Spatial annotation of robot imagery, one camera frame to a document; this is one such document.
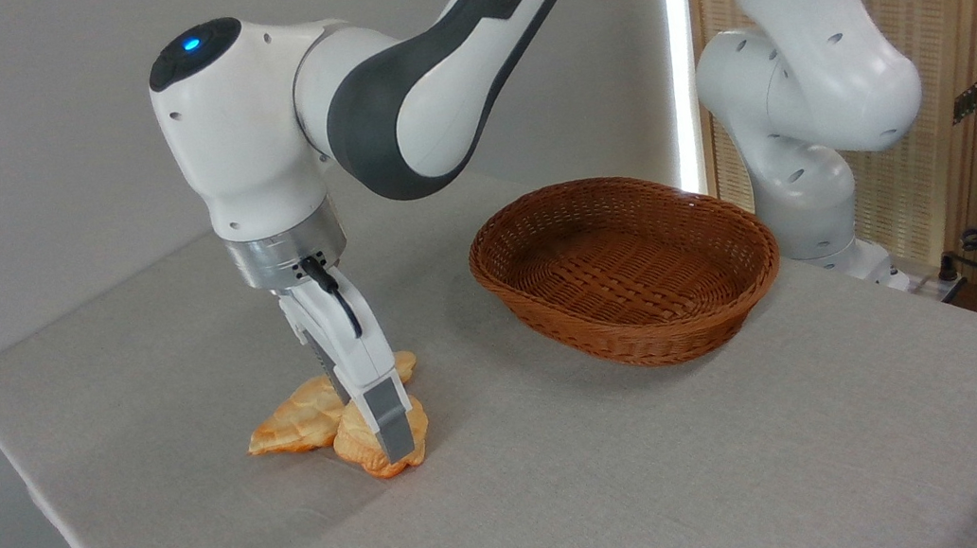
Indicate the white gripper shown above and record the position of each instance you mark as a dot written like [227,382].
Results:
[351,351]

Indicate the round golden bread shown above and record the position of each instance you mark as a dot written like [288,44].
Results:
[355,447]

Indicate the brown wicker basket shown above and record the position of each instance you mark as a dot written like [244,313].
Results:
[633,282]

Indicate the long golden bread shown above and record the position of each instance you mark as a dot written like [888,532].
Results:
[295,425]

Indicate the grey tablecloth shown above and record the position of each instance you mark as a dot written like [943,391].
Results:
[670,478]

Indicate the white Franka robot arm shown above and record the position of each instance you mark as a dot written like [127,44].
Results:
[240,137]

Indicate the white power strip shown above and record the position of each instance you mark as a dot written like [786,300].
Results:
[930,285]

